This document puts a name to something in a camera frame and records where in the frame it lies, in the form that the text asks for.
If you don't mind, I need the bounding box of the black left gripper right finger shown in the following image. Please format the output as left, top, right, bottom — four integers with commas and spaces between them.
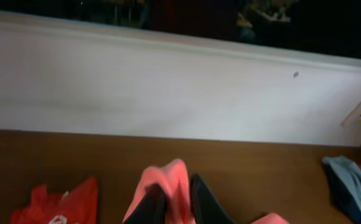
190, 174, 235, 224

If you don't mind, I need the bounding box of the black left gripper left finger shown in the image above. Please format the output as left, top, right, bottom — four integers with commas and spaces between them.
123, 184, 167, 224

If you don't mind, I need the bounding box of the salmon pink t-shirt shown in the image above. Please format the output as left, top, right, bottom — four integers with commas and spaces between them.
121, 158, 290, 224

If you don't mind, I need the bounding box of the folded red t-shirt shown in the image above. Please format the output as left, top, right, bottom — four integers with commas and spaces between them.
10, 177, 98, 224

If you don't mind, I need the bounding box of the navy blue garment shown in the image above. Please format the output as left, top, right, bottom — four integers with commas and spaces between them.
324, 164, 361, 224

